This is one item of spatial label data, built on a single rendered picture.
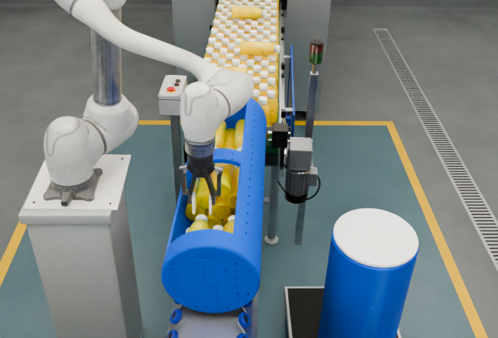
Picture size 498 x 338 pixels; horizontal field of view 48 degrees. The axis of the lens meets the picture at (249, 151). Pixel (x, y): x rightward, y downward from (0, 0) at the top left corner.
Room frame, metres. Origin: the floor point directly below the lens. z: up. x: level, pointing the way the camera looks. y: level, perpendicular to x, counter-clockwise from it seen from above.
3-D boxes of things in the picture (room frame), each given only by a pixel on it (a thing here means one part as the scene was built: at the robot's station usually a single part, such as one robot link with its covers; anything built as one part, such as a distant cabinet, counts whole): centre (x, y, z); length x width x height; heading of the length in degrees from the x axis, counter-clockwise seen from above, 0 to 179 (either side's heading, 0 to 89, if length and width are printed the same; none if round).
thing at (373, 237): (1.39, -0.43, 1.03); 0.28 x 0.28 x 0.01
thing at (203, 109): (1.37, 0.14, 1.51); 0.13 x 0.11 x 0.16; 147
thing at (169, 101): (2.28, 0.35, 1.05); 0.20 x 0.10 x 0.10; 178
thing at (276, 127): (2.10, -0.13, 0.95); 0.10 x 0.07 x 0.10; 88
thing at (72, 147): (1.65, 0.64, 1.18); 0.18 x 0.16 x 0.22; 147
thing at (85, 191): (1.63, 0.65, 1.04); 0.22 x 0.18 x 0.06; 1
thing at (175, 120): (2.28, 0.35, 0.50); 0.04 x 0.04 x 1.00; 88
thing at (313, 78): (2.43, -0.30, 0.55); 0.04 x 0.04 x 1.10; 88
